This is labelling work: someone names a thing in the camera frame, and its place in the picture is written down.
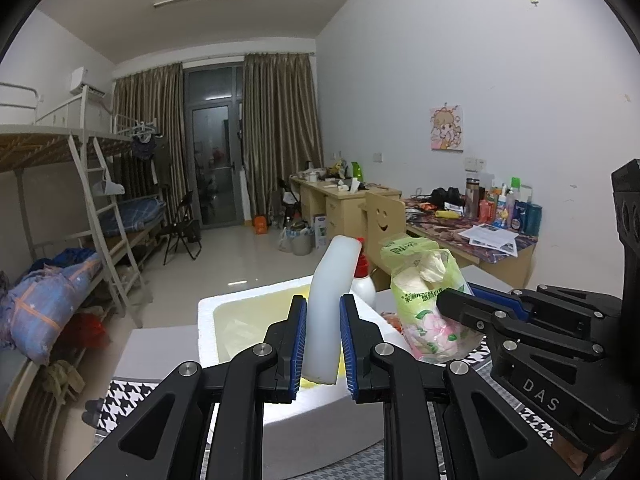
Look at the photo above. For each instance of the white pump bottle red nozzle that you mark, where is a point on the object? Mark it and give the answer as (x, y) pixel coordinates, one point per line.
(364, 287)

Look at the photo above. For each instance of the red cloth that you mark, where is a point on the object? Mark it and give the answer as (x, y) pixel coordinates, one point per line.
(87, 332)

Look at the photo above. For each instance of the yellow packet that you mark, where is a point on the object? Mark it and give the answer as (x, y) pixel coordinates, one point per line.
(445, 214)

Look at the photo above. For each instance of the row of toiletry bottles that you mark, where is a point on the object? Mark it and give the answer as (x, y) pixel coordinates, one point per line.
(505, 207)

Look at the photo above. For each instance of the light wooden desk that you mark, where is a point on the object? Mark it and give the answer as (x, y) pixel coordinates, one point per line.
(312, 205)

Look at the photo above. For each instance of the wooden desk with printed cover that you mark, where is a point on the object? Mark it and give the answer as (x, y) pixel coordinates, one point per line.
(505, 265)

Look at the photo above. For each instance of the dark hanging clothes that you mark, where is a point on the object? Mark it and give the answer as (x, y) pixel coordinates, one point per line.
(143, 149)

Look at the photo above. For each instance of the printed paper sheets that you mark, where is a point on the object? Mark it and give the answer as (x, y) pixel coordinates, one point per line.
(490, 237)

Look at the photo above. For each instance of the black folding chair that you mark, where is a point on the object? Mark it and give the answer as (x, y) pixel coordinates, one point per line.
(182, 232)
(289, 197)

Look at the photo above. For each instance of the white wall socket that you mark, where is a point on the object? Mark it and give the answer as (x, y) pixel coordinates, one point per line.
(475, 163)

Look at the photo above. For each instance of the green floral plastic bag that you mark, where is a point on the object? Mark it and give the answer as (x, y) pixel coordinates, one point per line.
(420, 305)

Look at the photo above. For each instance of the white air conditioner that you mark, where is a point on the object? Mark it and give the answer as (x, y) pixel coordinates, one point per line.
(86, 82)

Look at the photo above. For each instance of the wooden chair with smiley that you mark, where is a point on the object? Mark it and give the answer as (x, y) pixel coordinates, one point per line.
(382, 220)

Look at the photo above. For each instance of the white bed ladder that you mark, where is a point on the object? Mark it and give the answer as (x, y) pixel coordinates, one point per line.
(107, 240)

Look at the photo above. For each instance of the houndstooth table cloth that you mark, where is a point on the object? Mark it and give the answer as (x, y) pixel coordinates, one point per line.
(130, 405)

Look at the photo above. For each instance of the black headphones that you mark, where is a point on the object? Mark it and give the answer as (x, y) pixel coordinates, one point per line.
(445, 197)

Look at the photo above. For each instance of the person's right hand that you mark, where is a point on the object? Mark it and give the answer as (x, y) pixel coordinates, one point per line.
(567, 452)

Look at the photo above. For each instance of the white metal bunk bed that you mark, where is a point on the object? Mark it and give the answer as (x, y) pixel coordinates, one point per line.
(35, 147)

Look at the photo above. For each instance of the blue plaid mattress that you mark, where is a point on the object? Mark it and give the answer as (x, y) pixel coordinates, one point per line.
(140, 212)

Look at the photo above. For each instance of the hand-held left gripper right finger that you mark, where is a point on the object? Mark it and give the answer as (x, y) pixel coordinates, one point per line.
(346, 345)

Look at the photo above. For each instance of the red snack packet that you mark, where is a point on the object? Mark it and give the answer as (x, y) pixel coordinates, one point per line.
(392, 321)

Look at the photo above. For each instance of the white foam box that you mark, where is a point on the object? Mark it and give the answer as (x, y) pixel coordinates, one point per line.
(320, 430)

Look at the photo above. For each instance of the black shoe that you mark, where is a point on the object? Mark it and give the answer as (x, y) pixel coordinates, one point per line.
(94, 410)

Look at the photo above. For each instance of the beige cloth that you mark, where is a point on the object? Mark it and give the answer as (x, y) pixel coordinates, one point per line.
(62, 375)

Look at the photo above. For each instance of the glass balcony door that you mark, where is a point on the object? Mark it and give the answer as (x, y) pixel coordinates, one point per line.
(212, 160)

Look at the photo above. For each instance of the blue plaid quilt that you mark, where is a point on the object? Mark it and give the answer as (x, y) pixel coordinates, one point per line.
(45, 305)

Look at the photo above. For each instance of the white carton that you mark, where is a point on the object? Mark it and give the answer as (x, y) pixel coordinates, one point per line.
(320, 230)

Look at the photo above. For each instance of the yellow waffle cloth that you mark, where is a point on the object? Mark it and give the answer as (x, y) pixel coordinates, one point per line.
(240, 327)

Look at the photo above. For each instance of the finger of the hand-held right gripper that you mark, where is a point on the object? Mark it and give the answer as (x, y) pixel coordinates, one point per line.
(500, 296)
(462, 310)

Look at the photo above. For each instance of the green desk item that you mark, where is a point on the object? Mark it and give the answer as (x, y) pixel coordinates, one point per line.
(356, 171)

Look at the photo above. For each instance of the brown curtain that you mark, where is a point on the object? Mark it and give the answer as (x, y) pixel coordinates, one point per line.
(150, 135)
(282, 130)

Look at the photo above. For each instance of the orange box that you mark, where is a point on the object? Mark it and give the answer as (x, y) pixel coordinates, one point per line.
(260, 225)

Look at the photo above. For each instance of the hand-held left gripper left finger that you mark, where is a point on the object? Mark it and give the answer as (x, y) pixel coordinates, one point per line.
(300, 345)

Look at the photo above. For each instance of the grey bucket with bags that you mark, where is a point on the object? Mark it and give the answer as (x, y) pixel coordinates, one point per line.
(299, 240)

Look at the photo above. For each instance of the wall poster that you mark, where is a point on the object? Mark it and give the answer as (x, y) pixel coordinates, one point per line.
(446, 127)

